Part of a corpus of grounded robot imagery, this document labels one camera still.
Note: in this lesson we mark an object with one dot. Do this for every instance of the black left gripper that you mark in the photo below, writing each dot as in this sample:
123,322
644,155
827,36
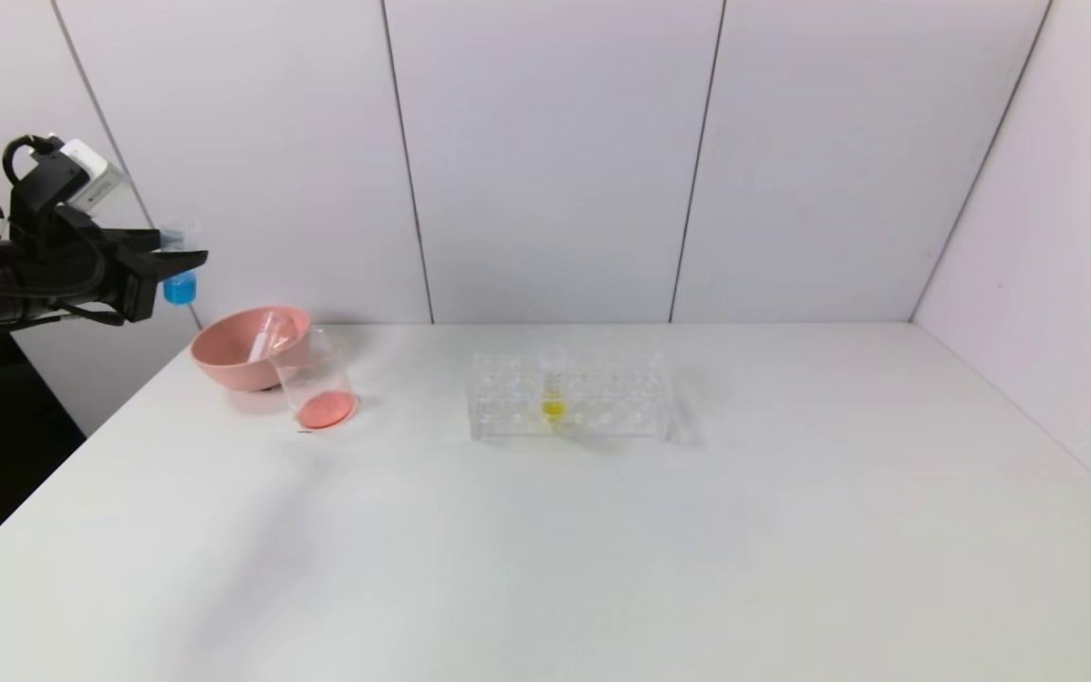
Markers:
140,277

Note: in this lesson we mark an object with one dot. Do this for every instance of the test tube with blue pigment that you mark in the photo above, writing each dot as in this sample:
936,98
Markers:
180,284

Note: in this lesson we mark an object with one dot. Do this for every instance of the test tube with red pigment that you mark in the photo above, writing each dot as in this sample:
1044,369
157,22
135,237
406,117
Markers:
266,338

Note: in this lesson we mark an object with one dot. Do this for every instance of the clear acrylic tube rack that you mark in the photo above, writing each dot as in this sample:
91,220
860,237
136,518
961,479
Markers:
508,417

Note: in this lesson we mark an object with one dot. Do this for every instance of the test tube with yellow pigment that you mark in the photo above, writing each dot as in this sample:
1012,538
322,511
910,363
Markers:
553,407

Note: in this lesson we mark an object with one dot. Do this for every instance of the pink plastic bowl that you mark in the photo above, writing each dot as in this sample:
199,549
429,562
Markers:
233,367

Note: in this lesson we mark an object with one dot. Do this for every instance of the clear glass beaker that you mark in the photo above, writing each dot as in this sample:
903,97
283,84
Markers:
323,409

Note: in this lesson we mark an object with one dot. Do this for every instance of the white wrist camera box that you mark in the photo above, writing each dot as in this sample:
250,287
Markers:
93,180

